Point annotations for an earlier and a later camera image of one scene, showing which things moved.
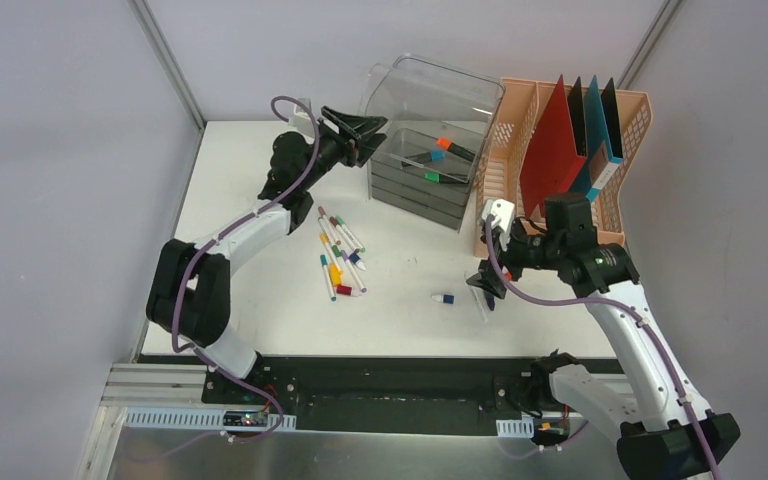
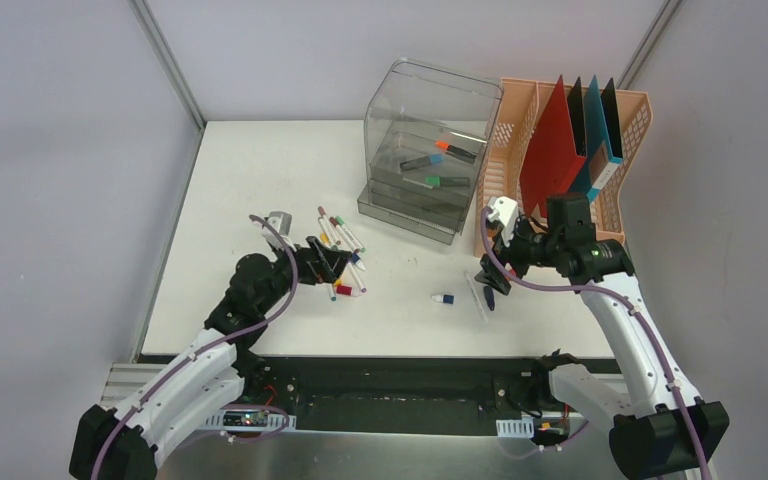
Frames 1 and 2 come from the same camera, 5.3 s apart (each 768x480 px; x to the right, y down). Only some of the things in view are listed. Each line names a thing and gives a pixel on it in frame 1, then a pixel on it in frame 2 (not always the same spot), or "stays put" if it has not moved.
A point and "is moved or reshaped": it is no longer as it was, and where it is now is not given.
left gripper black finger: [361, 127] → [331, 263]
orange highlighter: [456, 149] stays put
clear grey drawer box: [437, 116] is moved or reshaped
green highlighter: [446, 178] stays put
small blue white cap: [444, 298] stays put
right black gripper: [488, 279] stays put
